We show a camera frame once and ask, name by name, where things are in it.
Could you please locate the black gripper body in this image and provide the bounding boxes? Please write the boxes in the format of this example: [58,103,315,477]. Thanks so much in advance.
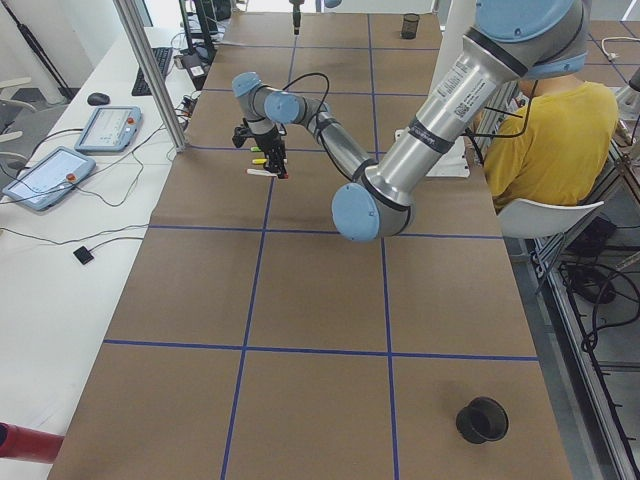
[243,118,286,163]

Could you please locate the red marker pen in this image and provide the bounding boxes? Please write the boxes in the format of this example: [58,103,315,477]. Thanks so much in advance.
[246,169,289,179]

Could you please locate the black keyboard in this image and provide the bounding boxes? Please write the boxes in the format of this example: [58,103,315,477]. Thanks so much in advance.
[131,46,174,97]

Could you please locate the blue teach pendant far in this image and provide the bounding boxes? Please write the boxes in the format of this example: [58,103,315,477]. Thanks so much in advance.
[74,106,142,155]

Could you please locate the blue teach pendant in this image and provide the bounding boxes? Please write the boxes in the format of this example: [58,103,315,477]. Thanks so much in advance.
[2,146,96,211]
[74,106,142,155]

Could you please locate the black mesh pen cup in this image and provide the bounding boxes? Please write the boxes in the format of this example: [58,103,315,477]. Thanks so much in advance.
[401,13,420,40]

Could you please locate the black computer mouse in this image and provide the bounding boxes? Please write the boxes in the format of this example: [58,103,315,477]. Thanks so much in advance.
[87,92,111,106]

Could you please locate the small black square device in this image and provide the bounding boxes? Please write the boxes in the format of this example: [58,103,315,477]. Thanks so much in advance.
[73,246,94,265]

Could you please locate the blue teach pendant near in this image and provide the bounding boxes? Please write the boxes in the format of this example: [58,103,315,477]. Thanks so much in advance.
[2,146,96,211]

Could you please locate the white chair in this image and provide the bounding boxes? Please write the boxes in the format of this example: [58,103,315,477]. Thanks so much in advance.
[496,198,606,296]

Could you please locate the person in yellow shirt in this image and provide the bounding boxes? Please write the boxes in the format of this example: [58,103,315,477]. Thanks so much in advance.
[483,74,619,212]

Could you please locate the black pen cup near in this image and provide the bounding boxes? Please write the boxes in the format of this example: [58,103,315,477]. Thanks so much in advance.
[455,397,509,444]

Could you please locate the red cylinder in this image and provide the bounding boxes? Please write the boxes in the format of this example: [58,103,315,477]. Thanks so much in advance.
[1,423,64,464]

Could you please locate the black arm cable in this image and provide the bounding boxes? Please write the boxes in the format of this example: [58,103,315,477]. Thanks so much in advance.
[279,72,334,151]

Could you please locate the aluminium frame post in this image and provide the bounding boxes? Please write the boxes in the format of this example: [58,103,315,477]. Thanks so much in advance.
[113,0,186,153]

